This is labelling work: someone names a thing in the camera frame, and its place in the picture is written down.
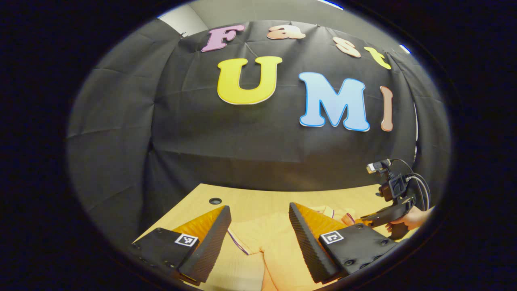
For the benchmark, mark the small ceiling light panel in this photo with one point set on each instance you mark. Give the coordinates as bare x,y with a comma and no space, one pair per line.
405,49

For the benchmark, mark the orange polo T-shirt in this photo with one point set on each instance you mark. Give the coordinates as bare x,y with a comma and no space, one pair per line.
266,242

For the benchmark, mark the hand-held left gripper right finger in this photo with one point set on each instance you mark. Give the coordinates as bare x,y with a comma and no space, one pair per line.
309,250

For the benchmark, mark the long ceiling light panel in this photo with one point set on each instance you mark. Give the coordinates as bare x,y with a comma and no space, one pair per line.
330,4

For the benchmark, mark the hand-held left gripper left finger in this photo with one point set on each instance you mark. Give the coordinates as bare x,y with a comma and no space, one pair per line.
210,250

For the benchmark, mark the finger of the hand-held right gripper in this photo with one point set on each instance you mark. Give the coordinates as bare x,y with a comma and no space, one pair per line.
365,221

